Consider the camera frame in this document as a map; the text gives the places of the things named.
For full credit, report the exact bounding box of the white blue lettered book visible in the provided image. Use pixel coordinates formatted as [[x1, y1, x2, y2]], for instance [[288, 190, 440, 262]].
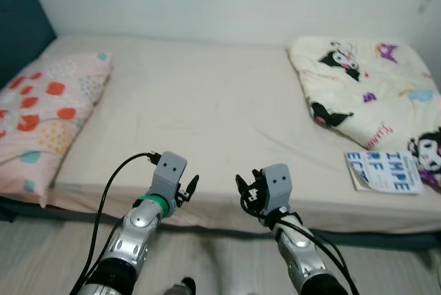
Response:
[[345, 150, 422, 194]]

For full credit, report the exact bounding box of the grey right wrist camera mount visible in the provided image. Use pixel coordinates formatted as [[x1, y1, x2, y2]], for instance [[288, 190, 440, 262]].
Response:
[[260, 164, 291, 214]]

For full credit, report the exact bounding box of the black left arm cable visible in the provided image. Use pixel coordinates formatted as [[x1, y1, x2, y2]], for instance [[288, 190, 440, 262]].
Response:
[[69, 150, 163, 295]]

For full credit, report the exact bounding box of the dark blue bed frame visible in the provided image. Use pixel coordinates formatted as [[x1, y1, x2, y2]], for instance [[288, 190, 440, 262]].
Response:
[[0, 195, 441, 251]]

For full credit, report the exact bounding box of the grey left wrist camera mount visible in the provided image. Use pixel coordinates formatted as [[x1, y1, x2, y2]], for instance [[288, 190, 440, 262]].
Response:
[[153, 152, 188, 199]]

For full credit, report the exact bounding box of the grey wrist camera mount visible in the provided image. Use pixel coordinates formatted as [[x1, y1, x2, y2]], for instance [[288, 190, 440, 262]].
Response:
[[260, 164, 291, 214], [153, 152, 188, 199]]

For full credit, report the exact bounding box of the cream cartoon print blanket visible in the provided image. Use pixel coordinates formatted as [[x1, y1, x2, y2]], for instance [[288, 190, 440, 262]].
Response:
[[287, 37, 441, 192]]

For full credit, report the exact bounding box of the blue upholstered headboard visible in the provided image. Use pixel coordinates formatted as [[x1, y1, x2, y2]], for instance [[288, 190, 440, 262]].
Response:
[[0, 0, 57, 92]]

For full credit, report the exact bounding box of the pink patterned pillow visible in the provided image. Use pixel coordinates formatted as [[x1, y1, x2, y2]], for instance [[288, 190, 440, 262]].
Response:
[[0, 52, 113, 207]]

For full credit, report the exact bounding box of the grey robot left leg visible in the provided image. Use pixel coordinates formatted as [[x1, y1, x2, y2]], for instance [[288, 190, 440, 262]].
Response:
[[169, 278, 197, 295]]

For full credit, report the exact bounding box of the cream sheeted bed mattress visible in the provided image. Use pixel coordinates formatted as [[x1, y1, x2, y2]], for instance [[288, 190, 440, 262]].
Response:
[[0, 32, 441, 234]]

